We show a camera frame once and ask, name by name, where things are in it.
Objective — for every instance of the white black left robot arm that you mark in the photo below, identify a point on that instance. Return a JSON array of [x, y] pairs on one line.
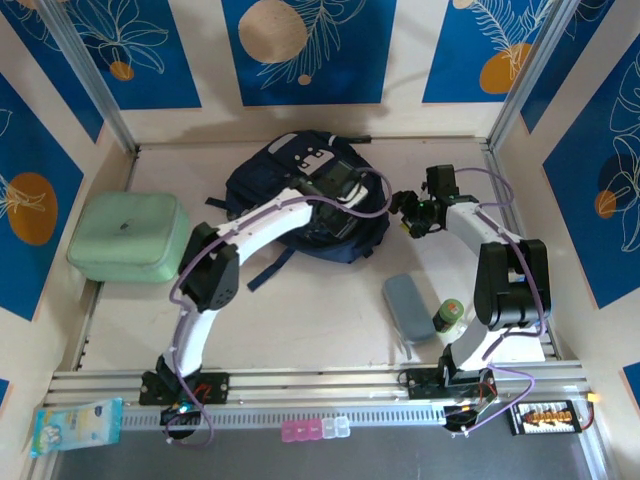
[[210, 275]]

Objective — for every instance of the pink clear pill organizer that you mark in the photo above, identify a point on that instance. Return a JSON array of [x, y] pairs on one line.
[[315, 430]]

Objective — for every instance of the blue poster white flower outline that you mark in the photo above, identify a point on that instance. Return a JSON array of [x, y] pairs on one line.
[[165, 75]]

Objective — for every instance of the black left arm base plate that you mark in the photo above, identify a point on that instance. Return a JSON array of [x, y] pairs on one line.
[[215, 387]]

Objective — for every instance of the blue poster large orange circle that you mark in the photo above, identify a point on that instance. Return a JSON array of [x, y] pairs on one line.
[[30, 150]]

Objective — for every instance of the aluminium frame post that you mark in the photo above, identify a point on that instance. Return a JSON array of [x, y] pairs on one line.
[[85, 65], [530, 75]]

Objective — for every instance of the aluminium mounting rail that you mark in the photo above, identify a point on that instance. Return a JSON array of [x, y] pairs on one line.
[[325, 380]]

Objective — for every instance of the mint green lunch bag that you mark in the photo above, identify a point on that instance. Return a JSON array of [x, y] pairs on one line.
[[120, 235]]

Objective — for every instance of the blue wall poster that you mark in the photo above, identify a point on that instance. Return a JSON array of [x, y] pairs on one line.
[[52, 50], [575, 55]]

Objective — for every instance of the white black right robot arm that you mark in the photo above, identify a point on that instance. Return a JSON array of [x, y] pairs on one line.
[[512, 290]]

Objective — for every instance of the blue poster orange circle feather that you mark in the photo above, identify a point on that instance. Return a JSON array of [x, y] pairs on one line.
[[450, 50]]

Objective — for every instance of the light blue wipes pack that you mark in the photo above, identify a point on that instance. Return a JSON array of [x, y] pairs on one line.
[[75, 425]]

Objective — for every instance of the green bottle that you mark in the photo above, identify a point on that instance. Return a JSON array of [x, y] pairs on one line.
[[447, 317]]

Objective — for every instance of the navy blue backpack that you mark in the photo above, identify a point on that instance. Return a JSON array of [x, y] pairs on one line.
[[260, 180]]

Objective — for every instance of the black controller board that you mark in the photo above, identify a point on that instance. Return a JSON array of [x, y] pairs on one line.
[[180, 417], [462, 417]]

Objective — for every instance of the blue poster dark circle leaf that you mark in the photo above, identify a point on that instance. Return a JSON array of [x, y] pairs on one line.
[[575, 200]]

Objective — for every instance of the black power distribution board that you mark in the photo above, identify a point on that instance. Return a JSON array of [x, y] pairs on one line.
[[545, 417]]

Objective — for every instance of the grey blue glasses case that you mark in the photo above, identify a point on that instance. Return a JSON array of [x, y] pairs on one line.
[[410, 307]]

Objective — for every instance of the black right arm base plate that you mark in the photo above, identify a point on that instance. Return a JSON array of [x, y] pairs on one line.
[[422, 382]]

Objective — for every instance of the blue poster beige circle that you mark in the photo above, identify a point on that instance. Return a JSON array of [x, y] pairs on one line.
[[350, 60]]

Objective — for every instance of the aluminium table side rail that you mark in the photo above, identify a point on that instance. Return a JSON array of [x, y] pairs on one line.
[[499, 175], [131, 170]]

